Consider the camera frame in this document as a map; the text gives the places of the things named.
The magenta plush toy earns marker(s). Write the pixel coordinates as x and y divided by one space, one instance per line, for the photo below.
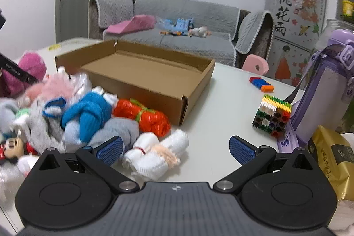
30 64

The pink toy laptop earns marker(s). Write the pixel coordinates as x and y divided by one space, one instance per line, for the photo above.
132 24

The light grey sock bundle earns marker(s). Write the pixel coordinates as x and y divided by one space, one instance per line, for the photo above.
41 131

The cartoon mouse toy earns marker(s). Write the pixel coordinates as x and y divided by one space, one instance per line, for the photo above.
12 146

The colourful block cube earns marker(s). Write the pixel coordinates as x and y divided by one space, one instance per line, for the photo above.
269 117

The row of colourful blocks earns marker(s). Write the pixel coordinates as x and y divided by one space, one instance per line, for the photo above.
261 84

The grey covered sofa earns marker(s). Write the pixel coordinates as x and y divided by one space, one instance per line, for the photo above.
177 12

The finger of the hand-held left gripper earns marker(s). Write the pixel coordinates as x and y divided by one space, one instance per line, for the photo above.
2 19
16 70

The gold foil packet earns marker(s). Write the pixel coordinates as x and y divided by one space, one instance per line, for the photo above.
329 158

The small colourful toy pieces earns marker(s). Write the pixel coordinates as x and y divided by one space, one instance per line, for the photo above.
167 32

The yellow plastic tub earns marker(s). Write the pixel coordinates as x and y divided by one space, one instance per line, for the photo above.
348 8

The pink fluffy ball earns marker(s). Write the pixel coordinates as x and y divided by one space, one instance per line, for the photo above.
52 89

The white cloth item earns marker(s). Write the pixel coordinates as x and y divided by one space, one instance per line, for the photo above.
80 86

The bluish grey sock bundle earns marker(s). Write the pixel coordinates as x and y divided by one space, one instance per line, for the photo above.
116 128

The clear plastic bag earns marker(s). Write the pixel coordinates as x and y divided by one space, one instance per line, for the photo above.
16 183

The orange mesh bundle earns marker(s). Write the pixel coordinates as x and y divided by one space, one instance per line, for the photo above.
149 120

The light blue plastic toy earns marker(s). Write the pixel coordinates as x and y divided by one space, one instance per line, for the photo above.
166 23

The white plush toy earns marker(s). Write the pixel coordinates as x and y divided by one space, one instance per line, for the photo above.
199 30

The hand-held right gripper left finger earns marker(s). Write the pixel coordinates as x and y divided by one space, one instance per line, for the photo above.
110 149

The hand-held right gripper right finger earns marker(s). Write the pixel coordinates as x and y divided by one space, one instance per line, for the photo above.
240 151

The large glass jar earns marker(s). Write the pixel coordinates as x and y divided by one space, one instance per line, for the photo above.
325 37

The white desktop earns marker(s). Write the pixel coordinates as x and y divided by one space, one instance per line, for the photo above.
221 103

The grey blue sock bundle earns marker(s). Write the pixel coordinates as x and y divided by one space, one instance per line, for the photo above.
8 114

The brown cardboard box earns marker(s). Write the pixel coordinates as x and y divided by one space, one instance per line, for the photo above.
138 70

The small white sock bundle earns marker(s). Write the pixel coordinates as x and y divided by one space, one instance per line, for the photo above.
106 96

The pink plastic chair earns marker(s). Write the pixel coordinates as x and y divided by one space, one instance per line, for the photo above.
254 64

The blue toy castle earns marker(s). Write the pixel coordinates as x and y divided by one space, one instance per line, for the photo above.
182 24

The purple water bottle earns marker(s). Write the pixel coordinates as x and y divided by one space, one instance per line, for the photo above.
323 95

